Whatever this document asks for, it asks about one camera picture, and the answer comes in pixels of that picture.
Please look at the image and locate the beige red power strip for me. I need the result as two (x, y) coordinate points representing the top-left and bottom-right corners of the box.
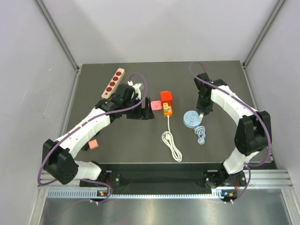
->
(101, 68), (125, 99)

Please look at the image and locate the white cord with plug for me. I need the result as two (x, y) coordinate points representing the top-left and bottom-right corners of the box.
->
(161, 116), (183, 163)

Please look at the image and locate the blue socket grey cord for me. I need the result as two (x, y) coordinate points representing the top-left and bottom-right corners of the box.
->
(193, 125), (207, 145)

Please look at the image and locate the grey slotted cable duct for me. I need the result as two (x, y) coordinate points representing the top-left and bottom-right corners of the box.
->
(47, 189), (224, 199)

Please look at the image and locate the orange power strip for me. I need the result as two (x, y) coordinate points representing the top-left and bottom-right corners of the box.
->
(163, 105), (173, 117)

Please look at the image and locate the red plug adapter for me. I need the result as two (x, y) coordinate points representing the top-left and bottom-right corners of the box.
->
(160, 91), (173, 106)

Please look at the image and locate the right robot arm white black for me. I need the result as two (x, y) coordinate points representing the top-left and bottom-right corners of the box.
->
(194, 73), (271, 188)

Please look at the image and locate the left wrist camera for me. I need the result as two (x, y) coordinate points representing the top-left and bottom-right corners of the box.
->
(127, 81), (144, 100)

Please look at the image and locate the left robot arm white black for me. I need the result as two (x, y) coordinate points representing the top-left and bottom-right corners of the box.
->
(42, 81), (154, 186)

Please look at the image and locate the purple cable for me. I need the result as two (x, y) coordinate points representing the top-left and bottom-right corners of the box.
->
(189, 61), (272, 203)
(37, 73), (148, 202)

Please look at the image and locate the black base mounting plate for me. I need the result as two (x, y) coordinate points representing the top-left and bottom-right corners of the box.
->
(79, 170), (247, 189)

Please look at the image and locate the yellow cube charger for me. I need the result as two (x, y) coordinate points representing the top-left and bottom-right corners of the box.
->
(163, 102), (171, 113)

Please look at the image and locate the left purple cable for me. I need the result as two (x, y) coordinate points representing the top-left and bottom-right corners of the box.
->
(37, 73), (148, 202)

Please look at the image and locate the pink square adapter plug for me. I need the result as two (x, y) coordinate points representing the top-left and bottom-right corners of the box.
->
(150, 100), (163, 111)

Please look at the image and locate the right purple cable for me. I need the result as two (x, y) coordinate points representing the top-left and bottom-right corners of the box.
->
(189, 61), (272, 203)

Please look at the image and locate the white usb charger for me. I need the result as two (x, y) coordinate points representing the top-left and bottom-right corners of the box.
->
(199, 112), (204, 122)

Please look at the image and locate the salmon pink plug adapter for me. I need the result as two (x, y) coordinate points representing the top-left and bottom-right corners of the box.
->
(88, 139), (99, 150)

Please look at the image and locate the blue round power socket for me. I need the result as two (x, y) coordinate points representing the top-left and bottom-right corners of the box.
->
(183, 110), (201, 129)

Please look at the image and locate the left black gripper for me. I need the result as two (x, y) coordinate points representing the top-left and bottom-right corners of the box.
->
(122, 97), (154, 120)

